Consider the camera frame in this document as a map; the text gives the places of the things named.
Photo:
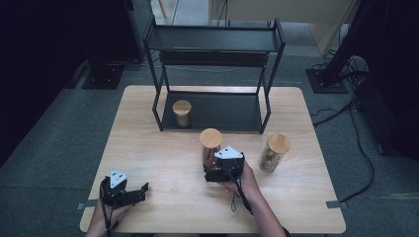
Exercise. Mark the short wooden-lid glass jar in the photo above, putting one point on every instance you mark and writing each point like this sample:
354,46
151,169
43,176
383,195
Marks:
182,107

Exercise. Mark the wooden-lid jar red-brown contents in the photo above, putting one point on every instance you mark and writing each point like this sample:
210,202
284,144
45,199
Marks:
210,138

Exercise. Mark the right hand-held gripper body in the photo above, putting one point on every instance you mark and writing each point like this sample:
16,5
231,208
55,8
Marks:
230,166

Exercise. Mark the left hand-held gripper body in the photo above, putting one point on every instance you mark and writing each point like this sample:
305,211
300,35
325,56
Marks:
115,197

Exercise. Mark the wooden-lid jar pale chunky contents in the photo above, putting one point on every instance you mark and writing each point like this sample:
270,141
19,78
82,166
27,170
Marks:
278,143

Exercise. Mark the person's left hand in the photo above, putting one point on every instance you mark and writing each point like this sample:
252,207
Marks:
105,217

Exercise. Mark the black box on floor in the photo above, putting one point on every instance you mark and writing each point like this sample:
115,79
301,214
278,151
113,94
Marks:
382,115

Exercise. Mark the black stand with square base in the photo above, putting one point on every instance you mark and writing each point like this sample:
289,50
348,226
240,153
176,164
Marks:
103,76

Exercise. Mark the grey floor tape strip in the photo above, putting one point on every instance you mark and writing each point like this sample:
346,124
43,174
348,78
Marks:
87,204
336,204

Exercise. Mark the black metal two-tier rack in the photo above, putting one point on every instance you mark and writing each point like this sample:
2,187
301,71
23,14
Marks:
214,39

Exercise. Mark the person's right hand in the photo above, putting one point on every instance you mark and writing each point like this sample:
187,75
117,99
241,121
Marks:
250,184

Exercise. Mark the beige wooden cabinet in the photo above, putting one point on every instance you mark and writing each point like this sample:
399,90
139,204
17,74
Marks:
322,29

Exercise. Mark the dark curtain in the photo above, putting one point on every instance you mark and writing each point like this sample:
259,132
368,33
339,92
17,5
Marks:
36,65

